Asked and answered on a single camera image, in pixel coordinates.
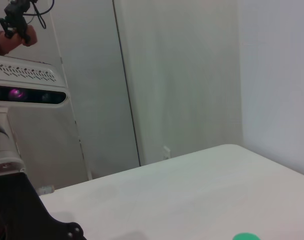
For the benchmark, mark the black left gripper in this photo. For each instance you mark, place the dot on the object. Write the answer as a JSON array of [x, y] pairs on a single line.
[[16, 212]]

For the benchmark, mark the green capped clear test tube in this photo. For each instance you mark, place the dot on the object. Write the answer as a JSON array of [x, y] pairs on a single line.
[[245, 236]]

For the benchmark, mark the person's bare hand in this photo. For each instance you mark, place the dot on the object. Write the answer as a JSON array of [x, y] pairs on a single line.
[[29, 35]]

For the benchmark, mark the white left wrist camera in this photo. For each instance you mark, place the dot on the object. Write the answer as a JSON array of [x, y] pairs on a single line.
[[29, 85]]

